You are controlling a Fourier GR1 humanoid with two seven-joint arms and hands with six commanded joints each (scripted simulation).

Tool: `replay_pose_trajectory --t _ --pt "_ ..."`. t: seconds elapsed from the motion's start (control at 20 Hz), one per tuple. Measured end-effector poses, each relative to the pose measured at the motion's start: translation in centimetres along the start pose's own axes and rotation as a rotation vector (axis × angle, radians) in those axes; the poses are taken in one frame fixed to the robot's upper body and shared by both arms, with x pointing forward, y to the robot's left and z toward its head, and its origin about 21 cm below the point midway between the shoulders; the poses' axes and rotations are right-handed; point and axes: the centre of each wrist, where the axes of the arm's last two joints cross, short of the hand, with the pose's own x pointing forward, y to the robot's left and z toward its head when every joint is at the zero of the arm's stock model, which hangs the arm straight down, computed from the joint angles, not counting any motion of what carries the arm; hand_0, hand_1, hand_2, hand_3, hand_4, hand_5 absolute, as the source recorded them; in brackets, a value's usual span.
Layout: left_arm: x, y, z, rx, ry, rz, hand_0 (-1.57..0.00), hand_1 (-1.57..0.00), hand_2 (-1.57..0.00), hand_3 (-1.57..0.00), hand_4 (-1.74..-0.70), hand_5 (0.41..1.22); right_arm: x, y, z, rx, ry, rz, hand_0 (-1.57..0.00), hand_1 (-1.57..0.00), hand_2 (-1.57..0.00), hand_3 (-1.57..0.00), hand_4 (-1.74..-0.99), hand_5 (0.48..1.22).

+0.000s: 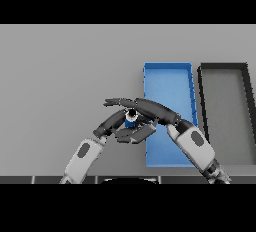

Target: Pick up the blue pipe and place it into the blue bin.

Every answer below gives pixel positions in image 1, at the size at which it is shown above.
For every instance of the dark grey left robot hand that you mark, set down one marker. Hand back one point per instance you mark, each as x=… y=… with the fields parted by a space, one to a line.
x=111 y=122

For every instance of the blue pipe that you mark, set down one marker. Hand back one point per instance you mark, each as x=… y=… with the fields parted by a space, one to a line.
x=131 y=119

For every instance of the dark grey bin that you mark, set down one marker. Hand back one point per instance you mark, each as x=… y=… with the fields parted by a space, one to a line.
x=226 y=112

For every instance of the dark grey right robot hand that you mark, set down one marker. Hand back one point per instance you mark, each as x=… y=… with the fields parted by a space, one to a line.
x=151 y=109

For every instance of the blue bin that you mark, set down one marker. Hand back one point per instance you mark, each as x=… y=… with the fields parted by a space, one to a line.
x=166 y=89

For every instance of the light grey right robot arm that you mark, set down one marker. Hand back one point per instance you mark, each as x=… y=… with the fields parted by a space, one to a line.
x=196 y=149

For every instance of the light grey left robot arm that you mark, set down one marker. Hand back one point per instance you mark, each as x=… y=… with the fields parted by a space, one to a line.
x=81 y=157

